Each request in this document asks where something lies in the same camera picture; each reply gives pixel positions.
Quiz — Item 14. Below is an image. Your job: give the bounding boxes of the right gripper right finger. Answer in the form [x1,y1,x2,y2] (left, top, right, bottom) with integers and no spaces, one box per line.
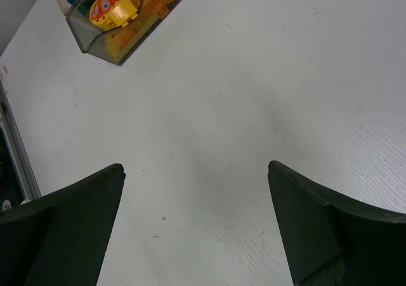
[268,160,405,285]

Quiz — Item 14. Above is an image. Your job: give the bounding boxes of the grey transparent container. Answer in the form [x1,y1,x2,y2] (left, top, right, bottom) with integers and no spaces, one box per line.
[65,0,181,65]

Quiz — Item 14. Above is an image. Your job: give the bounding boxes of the yellow lego brick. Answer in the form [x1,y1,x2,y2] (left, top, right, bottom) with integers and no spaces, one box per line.
[107,0,138,29]

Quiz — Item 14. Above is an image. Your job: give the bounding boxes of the yellow butterfly print lego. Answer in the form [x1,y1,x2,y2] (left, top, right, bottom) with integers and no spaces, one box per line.
[89,0,126,31]

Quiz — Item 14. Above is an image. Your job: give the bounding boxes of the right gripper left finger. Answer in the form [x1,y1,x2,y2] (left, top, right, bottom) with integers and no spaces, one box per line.
[1,163,126,285]

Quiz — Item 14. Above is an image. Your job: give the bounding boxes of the aluminium front rail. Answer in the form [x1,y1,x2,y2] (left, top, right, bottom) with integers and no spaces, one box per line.
[1,87,41,206]

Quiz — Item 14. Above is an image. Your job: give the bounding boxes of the yellow long lego plate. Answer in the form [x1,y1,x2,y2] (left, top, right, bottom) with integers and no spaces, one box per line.
[104,3,169,63]

